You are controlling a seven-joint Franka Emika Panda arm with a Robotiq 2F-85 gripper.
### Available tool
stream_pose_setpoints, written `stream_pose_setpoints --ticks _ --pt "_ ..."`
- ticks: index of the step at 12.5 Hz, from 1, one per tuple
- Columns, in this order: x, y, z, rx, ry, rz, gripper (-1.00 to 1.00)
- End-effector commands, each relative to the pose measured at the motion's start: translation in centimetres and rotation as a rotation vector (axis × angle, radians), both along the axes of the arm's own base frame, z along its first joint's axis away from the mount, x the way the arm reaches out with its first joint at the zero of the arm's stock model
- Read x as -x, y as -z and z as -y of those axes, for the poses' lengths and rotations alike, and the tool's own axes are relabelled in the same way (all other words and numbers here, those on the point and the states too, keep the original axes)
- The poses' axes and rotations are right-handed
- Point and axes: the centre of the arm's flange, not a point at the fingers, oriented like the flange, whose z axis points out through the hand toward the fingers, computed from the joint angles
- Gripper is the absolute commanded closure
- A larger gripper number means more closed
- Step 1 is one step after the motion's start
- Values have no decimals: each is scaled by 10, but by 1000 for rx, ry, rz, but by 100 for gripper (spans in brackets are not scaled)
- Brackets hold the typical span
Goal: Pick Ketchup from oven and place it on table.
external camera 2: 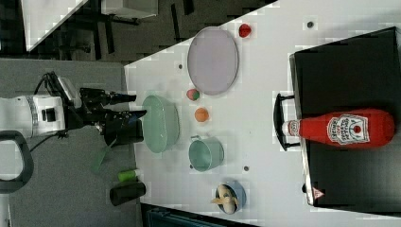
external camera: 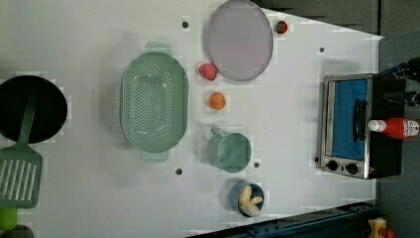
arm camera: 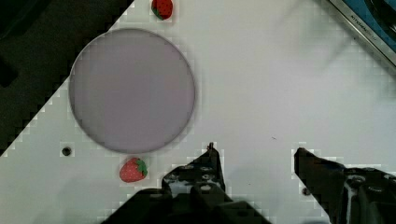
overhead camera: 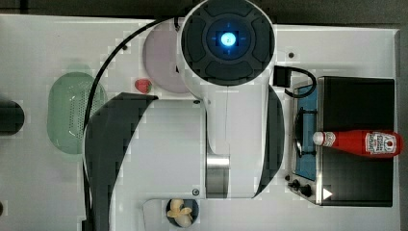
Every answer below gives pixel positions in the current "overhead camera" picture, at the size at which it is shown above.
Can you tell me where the black steel toaster oven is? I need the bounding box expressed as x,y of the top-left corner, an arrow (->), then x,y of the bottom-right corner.
286,76 -> 395,207

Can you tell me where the red ketchup bottle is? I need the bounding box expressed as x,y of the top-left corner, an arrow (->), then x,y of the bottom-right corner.
313,130 -> 403,158

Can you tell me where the dark blue small bowl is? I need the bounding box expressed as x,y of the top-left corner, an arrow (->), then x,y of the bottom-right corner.
166,199 -> 199,227

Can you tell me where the black cylinder at left edge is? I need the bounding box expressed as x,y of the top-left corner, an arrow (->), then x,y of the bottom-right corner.
0,100 -> 25,136

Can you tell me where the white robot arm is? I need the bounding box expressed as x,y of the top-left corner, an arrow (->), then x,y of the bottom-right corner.
83,0 -> 284,231

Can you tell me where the green perforated colander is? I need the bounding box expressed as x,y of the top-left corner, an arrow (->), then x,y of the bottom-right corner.
47,72 -> 93,155

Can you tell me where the pale purple round plate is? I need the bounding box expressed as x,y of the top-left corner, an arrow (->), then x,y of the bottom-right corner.
142,19 -> 189,93

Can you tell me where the peeled banana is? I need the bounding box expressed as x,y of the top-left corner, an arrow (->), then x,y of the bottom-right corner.
166,198 -> 192,228

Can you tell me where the red strawberry near plate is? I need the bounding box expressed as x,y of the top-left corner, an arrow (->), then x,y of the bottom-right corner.
135,79 -> 152,94

